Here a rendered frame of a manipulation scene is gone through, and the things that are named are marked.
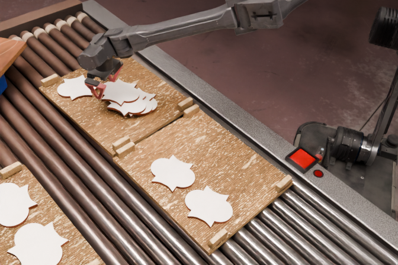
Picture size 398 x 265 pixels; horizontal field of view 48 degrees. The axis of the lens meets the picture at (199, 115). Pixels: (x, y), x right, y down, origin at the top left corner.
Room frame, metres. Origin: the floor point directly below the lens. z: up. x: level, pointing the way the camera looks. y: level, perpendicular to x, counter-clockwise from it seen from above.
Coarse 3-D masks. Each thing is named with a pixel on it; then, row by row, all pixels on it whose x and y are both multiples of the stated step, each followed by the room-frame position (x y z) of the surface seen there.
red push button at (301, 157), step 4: (300, 148) 0.97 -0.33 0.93; (296, 152) 0.95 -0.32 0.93; (300, 152) 0.95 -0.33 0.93; (304, 152) 0.96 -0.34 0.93; (292, 156) 0.93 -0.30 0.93; (296, 156) 0.94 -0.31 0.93; (300, 156) 0.94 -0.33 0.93; (304, 156) 0.94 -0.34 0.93; (308, 156) 0.94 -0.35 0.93; (296, 160) 0.92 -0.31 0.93; (300, 160) 0.92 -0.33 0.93; (304, 160) 0.92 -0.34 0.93; (308, 160) 0.92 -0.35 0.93; (312, 160) 0.92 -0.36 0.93; (300, 164) 0.90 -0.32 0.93; (304, 164) 0.90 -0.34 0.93; (308, 164) 0.91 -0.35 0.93; (304, 168) 0.89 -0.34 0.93
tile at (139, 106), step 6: (144, 96) 1.10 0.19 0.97; (138, 102) 1.07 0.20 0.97; (144, 102) 1.07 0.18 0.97; (108, 108) 1.03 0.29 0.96; (114, 108) 1.03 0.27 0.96; (120, 108) 1.03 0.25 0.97; (126, 108) 1.04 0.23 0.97; (132, 108) 1.04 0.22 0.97; (138, 108) 1.04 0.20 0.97; (144, 108) 1.04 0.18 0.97; (126, 114) 1.01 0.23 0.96; (132, 114) 1.02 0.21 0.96
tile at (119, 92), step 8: (120, 80) 1.16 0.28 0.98; (112, 88) 1.11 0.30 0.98; (120, 88) 1.12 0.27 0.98; (128, 88) 1.12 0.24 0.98; (104, 96) 1.07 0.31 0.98; (112, 96) 1.07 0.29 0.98; (120, 96) 1.08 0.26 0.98; (128, 96) 1.08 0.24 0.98; (136, 96) 1.09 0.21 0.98; (120, 104) 1.04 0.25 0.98
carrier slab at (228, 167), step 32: (192, 128) 1.00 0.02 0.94; (224, 128) 1.02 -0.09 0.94; (128, 160) 0.85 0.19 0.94; (192, 160) 0.87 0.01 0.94; (224, 160) 0.88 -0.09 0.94; (256, 160) 0.90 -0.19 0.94; (160, 192) 0.74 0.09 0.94; (224, 192) 0.76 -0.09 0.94; (256, 192) 0.78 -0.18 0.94; (192, 224) 0.65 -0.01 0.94; (224, 224) 0.66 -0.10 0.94
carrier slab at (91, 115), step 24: (72, 72) 1.22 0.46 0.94; (120, 72) 1.25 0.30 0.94; (144, 72) 1.27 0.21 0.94; (48, 96) 1.09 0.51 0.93; (168, 96) 1.15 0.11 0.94; (72, 120) 1.00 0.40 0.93; (96, 120) 1.00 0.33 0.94; (120, 120) 1.01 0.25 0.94; (144, 120) 1.02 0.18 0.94; (168, 120) 1.03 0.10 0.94
